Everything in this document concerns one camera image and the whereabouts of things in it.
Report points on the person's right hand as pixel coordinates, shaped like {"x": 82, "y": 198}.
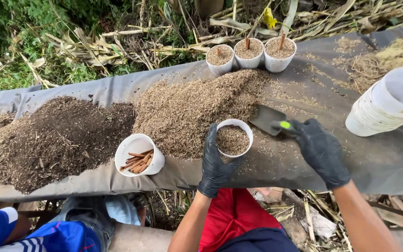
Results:
{"x": 322, "y": 154}

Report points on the person's left hand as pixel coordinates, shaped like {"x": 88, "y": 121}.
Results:
{"x": 213, "y": 171}

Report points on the person's right fingers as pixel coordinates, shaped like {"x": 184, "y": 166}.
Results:
{"x": 304, "y": 127}

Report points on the white cup with husk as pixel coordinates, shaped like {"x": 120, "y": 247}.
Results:
{"x": 233, "y": 140}

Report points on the large husk-filled white cup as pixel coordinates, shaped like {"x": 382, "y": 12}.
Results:
{"x": 278, "y": 61}

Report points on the stack of empty white cups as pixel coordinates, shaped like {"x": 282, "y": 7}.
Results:
{"x": 376, "y": 108}

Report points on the grey tarp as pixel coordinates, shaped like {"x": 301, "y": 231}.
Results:
{"x": 380, "y": 157}

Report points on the medium husk-filled white cup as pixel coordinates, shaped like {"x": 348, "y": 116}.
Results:
{"x": 248, "y": 59}

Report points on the weathered wooden planks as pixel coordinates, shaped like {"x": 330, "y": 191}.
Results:
{"x": 292, "y": 217}

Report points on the long brown stick cutting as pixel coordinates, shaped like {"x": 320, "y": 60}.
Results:
{"x": 282, "y": 40}

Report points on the medium brown stick cutting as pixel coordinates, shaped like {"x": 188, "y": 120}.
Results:
{"x": 247, "y": 42}

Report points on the small husk-filled white cup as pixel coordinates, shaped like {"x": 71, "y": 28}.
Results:
{"x": 219, "y": 64}

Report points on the red shirt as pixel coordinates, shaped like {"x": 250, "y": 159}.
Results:
{"x": 233, "y": 210}

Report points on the yellow leaf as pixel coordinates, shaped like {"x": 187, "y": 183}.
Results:
{"x": 269, "y": 19}

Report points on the heap of pale dry fibre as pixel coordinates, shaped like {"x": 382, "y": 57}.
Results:
{"x": 397, "y": 56}

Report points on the heap of tan rice husk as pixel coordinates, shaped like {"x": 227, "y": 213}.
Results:
{"x": 187, "y": 112}

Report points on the dark blue shorts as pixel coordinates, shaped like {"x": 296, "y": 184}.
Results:
{"x": 257, "y": 243}

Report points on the bundle of brown stick cuttings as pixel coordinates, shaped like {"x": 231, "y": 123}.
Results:
{"x": 138, "y": 162}

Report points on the white cup holding brown sticks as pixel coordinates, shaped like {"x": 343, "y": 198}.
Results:
{"x": 135, "y": 143}

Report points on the heap of dry plant stalks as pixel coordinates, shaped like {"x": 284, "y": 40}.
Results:
{"x": 117, "y": 45}

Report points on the heap of dark soil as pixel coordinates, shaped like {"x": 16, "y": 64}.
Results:
{"x": 54, "y": 140}

